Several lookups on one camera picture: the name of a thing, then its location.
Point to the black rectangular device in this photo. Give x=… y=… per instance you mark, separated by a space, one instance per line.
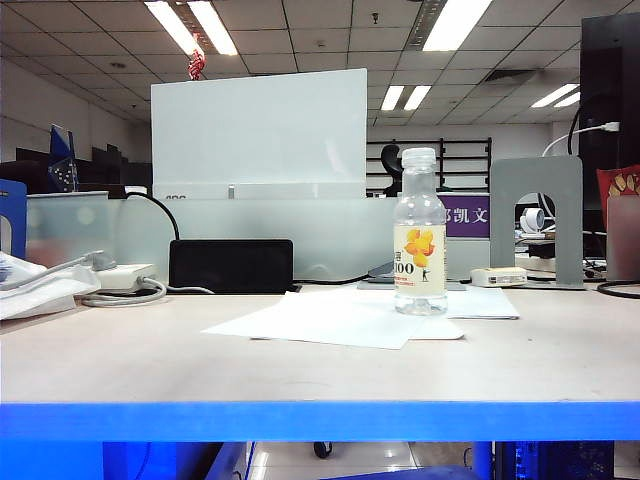
x=230 y=265

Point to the frosted glass desk partition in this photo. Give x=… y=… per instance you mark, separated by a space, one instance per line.
x=225 y=220

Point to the clear bottle yellow flower label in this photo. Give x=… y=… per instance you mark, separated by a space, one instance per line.
x=419 y=260

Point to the black office chair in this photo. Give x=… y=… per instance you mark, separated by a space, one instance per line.
x=390 y=157

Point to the white acrylic board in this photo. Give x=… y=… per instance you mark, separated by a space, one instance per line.
x=260 y=135

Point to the purple name sign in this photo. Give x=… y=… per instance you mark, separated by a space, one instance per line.
x=470 y=225

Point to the fluorescent ceiling light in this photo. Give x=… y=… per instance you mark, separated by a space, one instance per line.
x=567 y=100
x=417 y=98
x=392 y=98
x=212 y=27
x=172 y=27
x=555 y=96
x=457 y=25

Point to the blue table edge beam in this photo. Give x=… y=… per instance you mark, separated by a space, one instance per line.
x=320 y=422

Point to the grey metal bookend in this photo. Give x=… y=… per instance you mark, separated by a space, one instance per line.
x=502 y=225

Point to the small white charger box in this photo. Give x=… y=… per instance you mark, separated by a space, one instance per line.
x=500 y=276

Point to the black metal shelf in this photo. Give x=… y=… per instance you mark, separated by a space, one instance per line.
x=488 y=165

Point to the white power adapter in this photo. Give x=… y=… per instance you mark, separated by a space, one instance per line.
x=125 y=274

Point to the black caster wheel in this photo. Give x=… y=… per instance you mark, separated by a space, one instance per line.
x=322 y=450

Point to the red hanging ornament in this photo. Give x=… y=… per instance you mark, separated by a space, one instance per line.
x=196 y=67

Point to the small white desk fan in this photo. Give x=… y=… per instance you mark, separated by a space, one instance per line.
x=532 y=219

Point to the ceiling air vent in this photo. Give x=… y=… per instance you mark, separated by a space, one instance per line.
x=510 y=77

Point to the blue rounded seat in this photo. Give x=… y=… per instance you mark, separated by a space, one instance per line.
x=425 y=474

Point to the frosted translucent panel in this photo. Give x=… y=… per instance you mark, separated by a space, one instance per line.
x=60 y=230

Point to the blue table leg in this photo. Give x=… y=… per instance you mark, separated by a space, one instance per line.
x=130 y=462
x=482 y=460

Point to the blue glass trophy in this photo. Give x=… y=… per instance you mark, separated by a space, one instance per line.
x=60 y=145

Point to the white plastic bag with papers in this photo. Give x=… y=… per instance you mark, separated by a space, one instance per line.
x=30 y=300

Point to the pink frosted panel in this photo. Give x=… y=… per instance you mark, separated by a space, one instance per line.
x=622 y=240

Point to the blue metal bookend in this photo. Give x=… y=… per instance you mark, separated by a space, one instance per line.
x=17 y=210

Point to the red cushion gold pattern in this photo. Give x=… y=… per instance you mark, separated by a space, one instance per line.
x=620 y=185

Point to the black monitor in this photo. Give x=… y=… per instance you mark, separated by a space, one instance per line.
x=600 y=75

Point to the black computer case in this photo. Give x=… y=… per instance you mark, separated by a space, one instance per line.
x=575 y=460

